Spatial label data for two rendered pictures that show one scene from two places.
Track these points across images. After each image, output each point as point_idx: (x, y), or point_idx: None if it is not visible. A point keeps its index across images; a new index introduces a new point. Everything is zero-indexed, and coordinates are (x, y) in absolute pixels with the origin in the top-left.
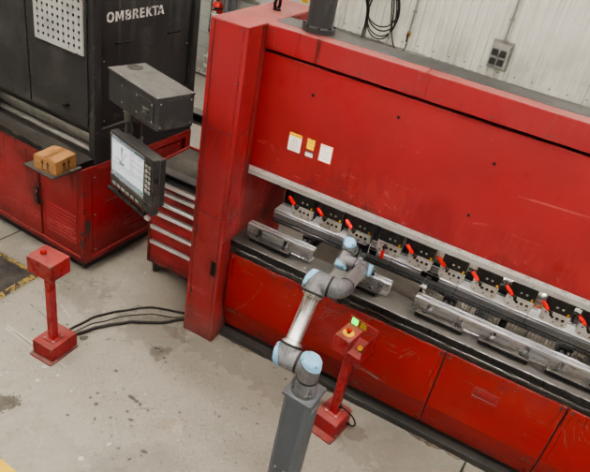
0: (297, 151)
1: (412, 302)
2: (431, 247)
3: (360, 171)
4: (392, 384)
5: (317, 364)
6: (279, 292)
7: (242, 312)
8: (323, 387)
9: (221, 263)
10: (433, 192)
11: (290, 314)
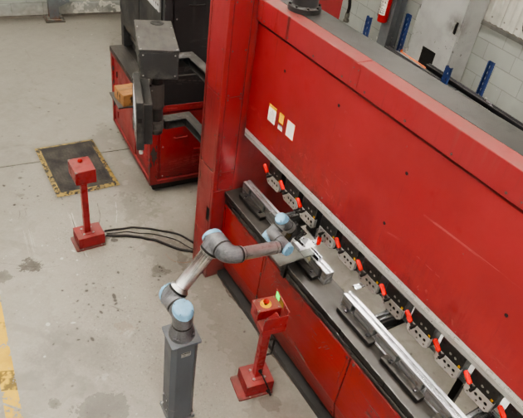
0: (273, 123)
1: None
2: (355, 247)
3: (310, 153)
4: (313, 371)
5: (183, 313)
6: None
7: None
8: (199, 338)
9: (212, 211)
10: (359, 190)
11: (255, 274)
